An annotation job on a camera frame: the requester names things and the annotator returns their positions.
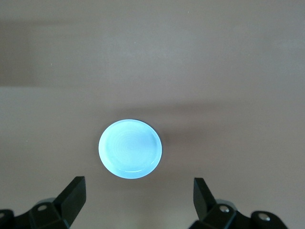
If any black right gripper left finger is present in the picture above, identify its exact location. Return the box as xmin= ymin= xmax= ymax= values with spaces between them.
xmin=0 ymin=176 xmax=86 ymax=229

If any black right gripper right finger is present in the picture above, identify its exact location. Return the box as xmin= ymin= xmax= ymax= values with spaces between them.
xmin=189 ymin=177 xmax=286 ymax=229

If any light blue round plate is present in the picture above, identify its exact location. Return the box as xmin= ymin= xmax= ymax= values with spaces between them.
xmin=98 ymin=118 xmax=163 ymax=179

